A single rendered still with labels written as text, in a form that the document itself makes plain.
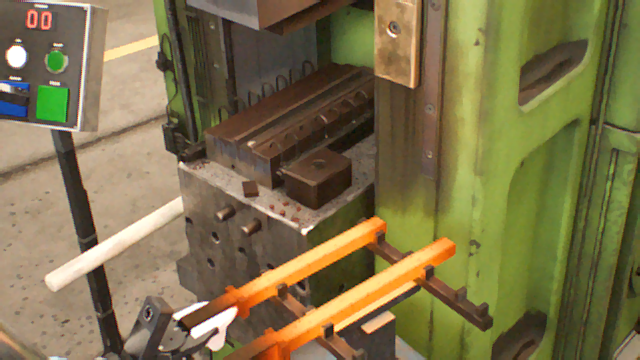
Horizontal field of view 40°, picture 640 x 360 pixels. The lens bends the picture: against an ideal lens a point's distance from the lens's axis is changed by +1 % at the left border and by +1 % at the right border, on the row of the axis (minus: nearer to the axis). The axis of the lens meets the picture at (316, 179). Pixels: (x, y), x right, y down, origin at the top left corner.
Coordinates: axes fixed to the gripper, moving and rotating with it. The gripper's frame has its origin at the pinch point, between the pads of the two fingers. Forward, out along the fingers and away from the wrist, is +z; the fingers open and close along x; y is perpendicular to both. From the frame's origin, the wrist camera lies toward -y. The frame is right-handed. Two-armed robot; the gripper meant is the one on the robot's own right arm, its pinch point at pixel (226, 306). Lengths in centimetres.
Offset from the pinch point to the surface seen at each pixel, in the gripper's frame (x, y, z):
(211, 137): -49, 3, 28
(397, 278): 13.4, -0.8, 24.2
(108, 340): -93, 85, 11
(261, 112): -48, 1, 41
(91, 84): -77, -3, 16
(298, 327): 11.9, -0.9, 5.3
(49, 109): -79, 0, 6
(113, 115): -236, 100, 85
